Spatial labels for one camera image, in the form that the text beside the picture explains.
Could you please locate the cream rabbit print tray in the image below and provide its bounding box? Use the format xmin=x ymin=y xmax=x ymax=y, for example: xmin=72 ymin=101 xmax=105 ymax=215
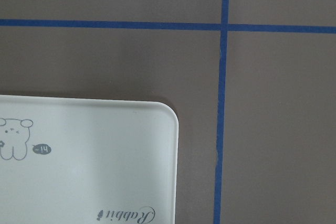
xmin=1 ymin=95 xmax=179 ymax=223

